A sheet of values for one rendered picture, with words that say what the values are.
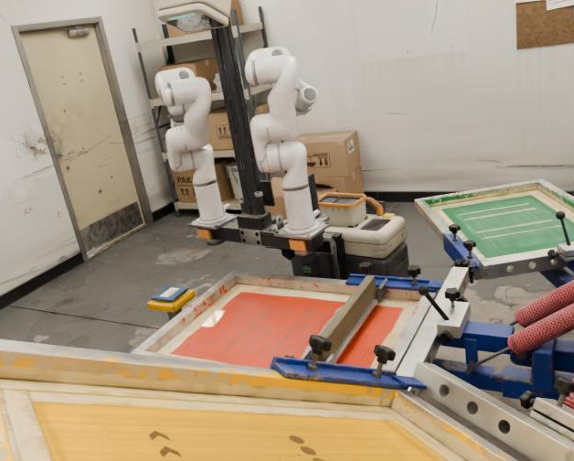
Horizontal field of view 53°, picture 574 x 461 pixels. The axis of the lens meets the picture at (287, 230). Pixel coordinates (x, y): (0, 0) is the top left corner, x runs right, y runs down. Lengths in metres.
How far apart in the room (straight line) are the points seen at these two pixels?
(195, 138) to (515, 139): 3.63
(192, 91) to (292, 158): 0.43
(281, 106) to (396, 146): 3.72
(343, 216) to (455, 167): 2.93
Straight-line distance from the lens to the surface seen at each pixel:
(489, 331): 1.54
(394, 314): 1.80
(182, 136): 2.13
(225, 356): 1.73
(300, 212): 1.99
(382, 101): 5.49
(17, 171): 5.31
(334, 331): 1.55
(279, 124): 1.90
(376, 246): 2.54
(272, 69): 1.91
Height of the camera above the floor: 1.85
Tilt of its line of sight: 20 degrees down
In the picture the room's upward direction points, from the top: 10 degrees counter-clockwise
